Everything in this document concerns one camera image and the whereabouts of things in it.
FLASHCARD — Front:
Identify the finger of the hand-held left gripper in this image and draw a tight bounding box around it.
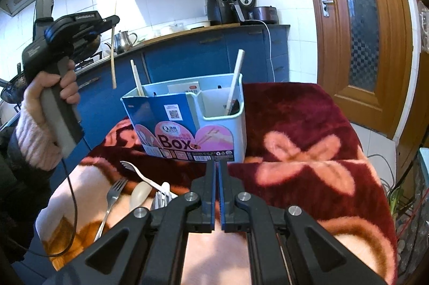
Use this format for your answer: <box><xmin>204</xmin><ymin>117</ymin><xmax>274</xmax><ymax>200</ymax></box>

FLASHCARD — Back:
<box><xmin>97</xmin><ymin>14</ymin><xmax>120</xmax><ymax>34</ymax></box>

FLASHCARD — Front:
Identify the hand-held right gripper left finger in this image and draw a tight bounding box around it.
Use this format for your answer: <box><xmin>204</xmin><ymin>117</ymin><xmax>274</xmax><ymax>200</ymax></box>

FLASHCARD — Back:
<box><xmin>50</xmin><ymin>160</ymin><xmax>219</xmax><ymax>285</ymax></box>

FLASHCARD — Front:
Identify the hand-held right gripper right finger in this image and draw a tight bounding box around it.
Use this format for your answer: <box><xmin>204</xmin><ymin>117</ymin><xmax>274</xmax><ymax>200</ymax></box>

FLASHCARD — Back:
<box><xmin>219</xmin><ymin>160</ymin><xmax>386</xmax><ymax>285</ymax></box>

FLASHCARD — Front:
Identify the wooden chopstick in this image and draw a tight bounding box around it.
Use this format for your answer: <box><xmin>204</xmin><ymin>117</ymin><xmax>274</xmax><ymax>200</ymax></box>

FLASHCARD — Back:
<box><xmin>130</xmin><ymin>59</ymin><xmax>145</xmax><ymax>97</ymax></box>
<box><xmin>110</xmin><ymin>2</ymin><xmax>118</xmax><ymax>89</ymax></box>

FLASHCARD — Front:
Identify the light blue utensil holder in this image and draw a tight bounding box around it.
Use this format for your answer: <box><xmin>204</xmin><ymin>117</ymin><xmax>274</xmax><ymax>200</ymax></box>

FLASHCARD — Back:
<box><xmin>121</xmin><ymin>73</ymin><xmax>248</xmax><ymax>163</ymax></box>

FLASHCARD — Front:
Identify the white plastic spoon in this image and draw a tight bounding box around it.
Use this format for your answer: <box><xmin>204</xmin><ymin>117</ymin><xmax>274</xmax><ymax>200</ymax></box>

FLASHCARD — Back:
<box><xmin>129</xmin><ymin>180</ymin><xmax>153</xmax><ymax>212</ymax></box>

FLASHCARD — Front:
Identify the person's left hand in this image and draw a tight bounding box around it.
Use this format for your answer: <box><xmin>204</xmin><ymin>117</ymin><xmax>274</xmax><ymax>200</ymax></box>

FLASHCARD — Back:
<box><xmin>23</xmin><ymin>60</ymin><xmax>81</xmax><ymax>125</ymax></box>

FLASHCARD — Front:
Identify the steel kettle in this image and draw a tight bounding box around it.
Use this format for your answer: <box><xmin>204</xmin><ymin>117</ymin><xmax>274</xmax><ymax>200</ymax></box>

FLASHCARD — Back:
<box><xmin>105</xmin><ymin>30</ymin><xmax>139</xmax><ymax>54</ymax></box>

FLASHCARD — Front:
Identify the steel fork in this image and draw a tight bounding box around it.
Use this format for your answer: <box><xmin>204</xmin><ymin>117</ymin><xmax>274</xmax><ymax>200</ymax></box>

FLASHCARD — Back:
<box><xmin>151</xmin><ymin>191</ymin><xmax>173</xmax><ymax>210</ymax></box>
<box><xmin>94</xmin><ymin>178</ymin><xmax>129</xmax><ymax>241</ymax></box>

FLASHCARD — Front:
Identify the white plastic fork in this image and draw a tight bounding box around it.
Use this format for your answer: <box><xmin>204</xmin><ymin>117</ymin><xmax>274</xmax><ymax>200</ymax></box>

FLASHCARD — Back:
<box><xmin>120</xmin><ymin>160</ymin><xmax>168</xmax><ymax>197</ymax></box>

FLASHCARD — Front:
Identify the red and pink floral blanket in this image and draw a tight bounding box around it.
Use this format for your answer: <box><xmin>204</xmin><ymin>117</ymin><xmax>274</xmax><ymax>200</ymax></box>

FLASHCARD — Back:
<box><xmin>35</xmin><ymin>82</ymin><xmax>399</xmax><ymax>285</ymax></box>

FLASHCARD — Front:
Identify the black air fryer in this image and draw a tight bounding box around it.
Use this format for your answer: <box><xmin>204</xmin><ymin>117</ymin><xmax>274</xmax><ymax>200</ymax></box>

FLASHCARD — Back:
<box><xmin>207</xmin><ymin>0</ymin><xmax>242</xmax><ymax>26</ymax></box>

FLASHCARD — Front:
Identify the rice cooker with open lid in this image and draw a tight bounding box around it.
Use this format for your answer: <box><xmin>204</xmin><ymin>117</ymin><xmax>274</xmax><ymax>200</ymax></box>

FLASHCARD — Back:
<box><xmin>235</xmin><ymin>0</ymin><xmax>279</xmax><ymax>25</ymax></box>

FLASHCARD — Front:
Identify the wooden door with glass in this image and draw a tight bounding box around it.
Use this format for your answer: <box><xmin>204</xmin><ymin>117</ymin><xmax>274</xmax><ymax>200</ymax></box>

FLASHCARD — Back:
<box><xmin>295</xmin><ymin>0</ymin><xmax>423</xmax><ymax>141</ymax></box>

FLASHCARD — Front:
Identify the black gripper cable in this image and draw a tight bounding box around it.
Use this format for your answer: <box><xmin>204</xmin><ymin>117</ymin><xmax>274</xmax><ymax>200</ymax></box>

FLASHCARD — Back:
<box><xmin>25</xmin><ymin>151</ymin><xmax>79</xmax><ymax>258</ymax></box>

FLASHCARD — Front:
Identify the white power cable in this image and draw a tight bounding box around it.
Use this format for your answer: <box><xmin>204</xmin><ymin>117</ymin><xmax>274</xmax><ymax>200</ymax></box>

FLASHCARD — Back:
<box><xmin>260</xmin><ymin>20</ymin><xmax>277</xmax><ymax>83</ymax></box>

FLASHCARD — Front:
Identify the steel door handle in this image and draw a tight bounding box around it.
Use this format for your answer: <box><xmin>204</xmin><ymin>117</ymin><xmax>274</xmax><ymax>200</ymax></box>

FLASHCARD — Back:
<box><xmin>320</xmin><ymin>0</ymin><xmax>335</xmax><ymax>17</ymax></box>

